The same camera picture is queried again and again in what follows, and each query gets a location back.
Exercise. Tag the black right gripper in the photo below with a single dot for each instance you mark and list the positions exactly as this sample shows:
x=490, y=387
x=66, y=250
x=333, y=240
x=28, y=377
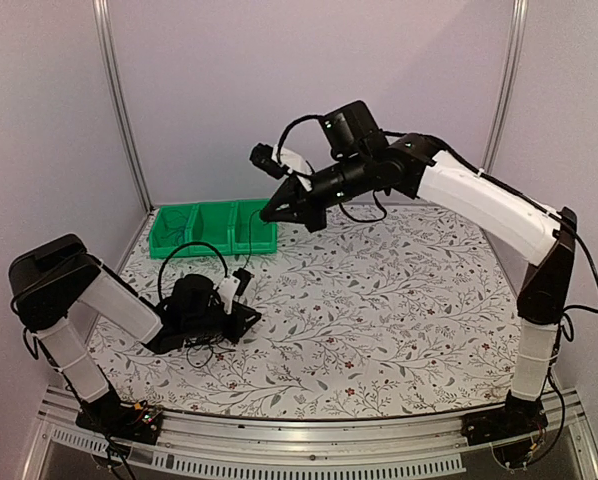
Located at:
x=290, y=190

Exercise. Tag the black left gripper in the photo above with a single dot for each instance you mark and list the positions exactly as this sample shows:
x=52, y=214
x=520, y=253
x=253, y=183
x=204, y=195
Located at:
x=241, y=315

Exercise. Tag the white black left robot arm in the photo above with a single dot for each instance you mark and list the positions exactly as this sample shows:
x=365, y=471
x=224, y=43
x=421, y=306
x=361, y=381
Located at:
x=48, y=283

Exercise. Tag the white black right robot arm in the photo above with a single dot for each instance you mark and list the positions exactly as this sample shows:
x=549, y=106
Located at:
x=421, y=166

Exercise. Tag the green bin right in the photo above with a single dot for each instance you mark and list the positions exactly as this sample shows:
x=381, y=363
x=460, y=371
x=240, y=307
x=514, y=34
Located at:
x=251, y=235

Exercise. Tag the green bin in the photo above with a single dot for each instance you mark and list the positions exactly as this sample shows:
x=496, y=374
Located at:
x=251, y=235
x=169, y=229
x=213, y=223

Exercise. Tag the green bin middle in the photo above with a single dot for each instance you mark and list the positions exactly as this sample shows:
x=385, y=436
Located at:
x=213, y=223

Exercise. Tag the green bin left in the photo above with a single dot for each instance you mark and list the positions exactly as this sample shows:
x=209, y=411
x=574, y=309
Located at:
x=169, y=229

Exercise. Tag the floral patterned table mat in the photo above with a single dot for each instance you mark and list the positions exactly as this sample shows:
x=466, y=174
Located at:
x=409, y=315

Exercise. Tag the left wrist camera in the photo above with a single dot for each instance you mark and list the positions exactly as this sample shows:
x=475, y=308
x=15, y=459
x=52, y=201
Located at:
x=232, y=286

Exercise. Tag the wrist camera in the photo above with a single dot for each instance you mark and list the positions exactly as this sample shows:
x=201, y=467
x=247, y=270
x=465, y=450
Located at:
x=261, y=157
x=232, y=286

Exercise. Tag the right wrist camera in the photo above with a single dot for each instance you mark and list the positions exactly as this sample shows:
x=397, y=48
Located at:
x=261, y=157

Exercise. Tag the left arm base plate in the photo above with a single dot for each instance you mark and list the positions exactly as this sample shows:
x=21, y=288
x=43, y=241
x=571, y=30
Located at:
x=139, y=422

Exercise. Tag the aluminium back left post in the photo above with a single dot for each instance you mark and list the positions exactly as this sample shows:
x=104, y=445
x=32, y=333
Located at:
x=111, y=67

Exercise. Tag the aluminium post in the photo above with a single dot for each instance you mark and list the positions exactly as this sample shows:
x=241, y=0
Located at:
x=510, y=70
x=111, y=67

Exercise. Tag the aluminium front frame rail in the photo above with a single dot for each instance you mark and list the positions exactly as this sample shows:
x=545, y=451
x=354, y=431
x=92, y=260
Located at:
x=198, y=446

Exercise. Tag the aluminium back right post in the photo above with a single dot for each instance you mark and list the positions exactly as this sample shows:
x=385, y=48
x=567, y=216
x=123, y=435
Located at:
x=510, y=70

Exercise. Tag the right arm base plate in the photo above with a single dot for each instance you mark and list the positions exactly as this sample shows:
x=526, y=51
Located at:
x=514, y=432

